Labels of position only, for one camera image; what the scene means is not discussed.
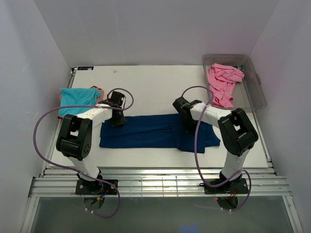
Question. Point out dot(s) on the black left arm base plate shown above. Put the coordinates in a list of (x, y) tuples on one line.
[(95, 187)]

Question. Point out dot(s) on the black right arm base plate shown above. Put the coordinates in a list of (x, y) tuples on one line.
[(231, 187)]

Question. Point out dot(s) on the clear plastic bin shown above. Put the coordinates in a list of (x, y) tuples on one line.
[(248, 94)]

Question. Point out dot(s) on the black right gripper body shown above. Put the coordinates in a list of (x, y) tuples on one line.
[(189, 125)]

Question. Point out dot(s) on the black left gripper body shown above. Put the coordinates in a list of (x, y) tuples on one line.
[(118, 120)]

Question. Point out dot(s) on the pink t shirt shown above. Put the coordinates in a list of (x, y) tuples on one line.
[(222, 80)]

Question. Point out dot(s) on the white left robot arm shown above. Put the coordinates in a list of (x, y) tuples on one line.
[(75, 140)]

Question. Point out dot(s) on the turquoise folded t shirt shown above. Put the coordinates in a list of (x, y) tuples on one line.
[(76, 100)]

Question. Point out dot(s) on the blue label sticker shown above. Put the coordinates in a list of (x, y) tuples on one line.
[(85, 68)]

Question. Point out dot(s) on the navy blue t shirt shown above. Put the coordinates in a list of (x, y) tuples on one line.
[(154, 131)]

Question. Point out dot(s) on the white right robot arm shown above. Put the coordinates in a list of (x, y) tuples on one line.
[(238, 137)]

